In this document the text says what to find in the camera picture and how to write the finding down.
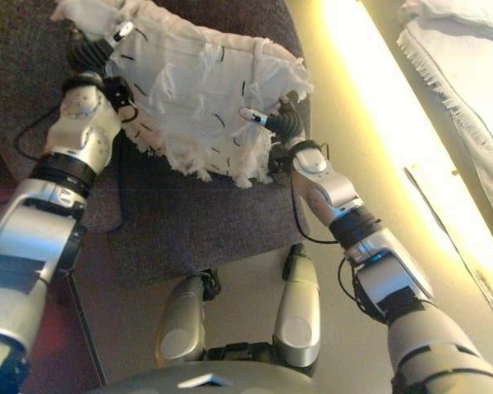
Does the grey fabric armchair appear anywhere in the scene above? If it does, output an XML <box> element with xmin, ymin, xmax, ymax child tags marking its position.
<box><xmin>0</xmin><ymin>0</ymin><xmax>313</xmax><ymax>291</ymax></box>

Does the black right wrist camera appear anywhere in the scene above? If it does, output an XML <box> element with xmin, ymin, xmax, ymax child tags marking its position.
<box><xmin>266</xmin><ymin>145</ymin><xmax>291</xmax><ymax>176</ymax></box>

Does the silver left robot leg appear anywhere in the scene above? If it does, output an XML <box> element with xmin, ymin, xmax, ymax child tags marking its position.
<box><xmin>154</xmin><ymin>268</ymin><xmax>223</xmax><ymax>369</ymax></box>

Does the white fringed cushion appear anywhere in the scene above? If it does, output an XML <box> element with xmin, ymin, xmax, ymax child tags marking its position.
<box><xmin>48</xmin><ymin>0</ymin><xmax>316</xmax><ymax>190</ymax></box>

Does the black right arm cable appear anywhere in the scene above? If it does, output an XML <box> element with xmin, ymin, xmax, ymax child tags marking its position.
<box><xmin>289</xmin><ymin>141</ymin><xmax>389</xmax><ymax>325</ymax></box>

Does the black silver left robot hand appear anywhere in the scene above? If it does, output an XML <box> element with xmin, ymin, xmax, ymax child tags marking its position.
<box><xmin>65</xmin><ymin>20</ymin><xmax>136</xmax><ymax>78</ymax></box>

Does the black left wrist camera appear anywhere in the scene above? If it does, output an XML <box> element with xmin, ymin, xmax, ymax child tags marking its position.
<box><xmin>104</xmin><ymin>76</ymin><xmax>135</xmax><ymax>112</ymax></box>

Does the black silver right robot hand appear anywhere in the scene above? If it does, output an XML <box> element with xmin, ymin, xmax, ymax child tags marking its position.
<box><xmin>237</xmin><ymin>100</ymin><xmax>307</xmax><ymax>144</ymax></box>

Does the bed with white bedding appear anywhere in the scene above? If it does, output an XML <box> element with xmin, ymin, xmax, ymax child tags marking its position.
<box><xmin>396</xmin><ymin>0</ymin><xmax>493</xmax><ymax>284</ymax></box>

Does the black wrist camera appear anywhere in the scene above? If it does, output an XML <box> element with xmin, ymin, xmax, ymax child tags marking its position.
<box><xmin>266</xmin><ymin>145</ymin><xmax>291</xmax><ymax>176</ymax></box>
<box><xmin>104</xmin><ymin>76</ymin><xmax>135</xmax><ymax>112</ymax></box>

